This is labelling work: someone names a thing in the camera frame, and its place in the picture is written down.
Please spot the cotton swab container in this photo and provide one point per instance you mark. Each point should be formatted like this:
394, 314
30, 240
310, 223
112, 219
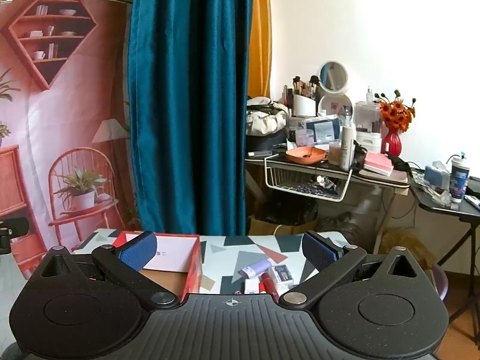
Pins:
334, 153

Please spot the bunch of makeup brushes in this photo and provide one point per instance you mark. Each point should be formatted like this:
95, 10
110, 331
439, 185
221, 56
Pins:
304, 86

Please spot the red vase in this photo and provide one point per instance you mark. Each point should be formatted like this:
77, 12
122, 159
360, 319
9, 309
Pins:
390, 143

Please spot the printed pink furniture backdrop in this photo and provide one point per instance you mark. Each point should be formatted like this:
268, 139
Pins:
56, 120

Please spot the yellow curtain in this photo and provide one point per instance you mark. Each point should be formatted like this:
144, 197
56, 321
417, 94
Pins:
260, 45

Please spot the black bag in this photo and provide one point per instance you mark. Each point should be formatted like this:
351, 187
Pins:
264, 143

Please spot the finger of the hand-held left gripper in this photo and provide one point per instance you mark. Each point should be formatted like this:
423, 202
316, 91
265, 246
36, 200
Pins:
15, 225

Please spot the small clear plastic card case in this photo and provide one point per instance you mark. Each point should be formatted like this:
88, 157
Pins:
282, 273

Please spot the red cardboard box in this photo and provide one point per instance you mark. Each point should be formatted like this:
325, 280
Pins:
193, 270

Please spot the white brush holder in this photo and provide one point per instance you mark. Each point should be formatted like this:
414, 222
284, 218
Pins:
304, 105

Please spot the black side table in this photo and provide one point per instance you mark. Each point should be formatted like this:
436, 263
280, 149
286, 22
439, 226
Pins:
450, 208

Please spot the blue white packet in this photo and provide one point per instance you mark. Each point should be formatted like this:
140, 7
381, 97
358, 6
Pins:
320, 130

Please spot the small white red box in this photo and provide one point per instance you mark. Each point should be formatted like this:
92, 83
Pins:
252, 287

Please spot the clear acrylic organizer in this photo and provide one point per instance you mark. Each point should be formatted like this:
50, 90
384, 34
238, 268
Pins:
367, 118

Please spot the blue white drink cup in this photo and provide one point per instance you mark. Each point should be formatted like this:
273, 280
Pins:
459, 180

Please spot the lilac white tube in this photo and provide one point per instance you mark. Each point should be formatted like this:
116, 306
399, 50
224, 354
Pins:
255, 268

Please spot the white spray bottle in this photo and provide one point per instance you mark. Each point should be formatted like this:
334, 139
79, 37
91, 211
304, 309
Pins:
347, 146

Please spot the blue curtain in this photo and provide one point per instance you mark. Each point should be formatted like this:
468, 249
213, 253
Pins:
187, 101

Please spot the pink box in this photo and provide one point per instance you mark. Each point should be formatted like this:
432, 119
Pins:
378, 163

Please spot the brown woven basket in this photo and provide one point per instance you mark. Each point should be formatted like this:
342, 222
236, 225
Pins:
405, 245

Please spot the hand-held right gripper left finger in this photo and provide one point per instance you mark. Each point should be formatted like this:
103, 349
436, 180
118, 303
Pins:
137, 251

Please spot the round white mirror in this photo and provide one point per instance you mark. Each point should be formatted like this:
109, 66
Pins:
333, 77

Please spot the red white marker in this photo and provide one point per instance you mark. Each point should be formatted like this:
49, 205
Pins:
268, 285

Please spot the purple chair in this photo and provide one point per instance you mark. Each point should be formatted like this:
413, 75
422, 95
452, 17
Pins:
440, 283

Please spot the orange bowl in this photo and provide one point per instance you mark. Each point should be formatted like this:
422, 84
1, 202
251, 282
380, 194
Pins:
305, 154

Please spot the dressing table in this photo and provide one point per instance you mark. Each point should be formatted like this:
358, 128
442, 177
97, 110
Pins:
375, 183

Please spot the geometric patterned tablecloth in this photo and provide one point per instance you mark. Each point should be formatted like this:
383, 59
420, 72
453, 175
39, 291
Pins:
225, 247

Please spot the blue tissue box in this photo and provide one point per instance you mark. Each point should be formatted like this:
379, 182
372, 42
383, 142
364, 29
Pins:
437, 176

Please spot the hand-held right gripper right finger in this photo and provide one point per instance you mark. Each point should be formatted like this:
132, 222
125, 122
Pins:
318, 253

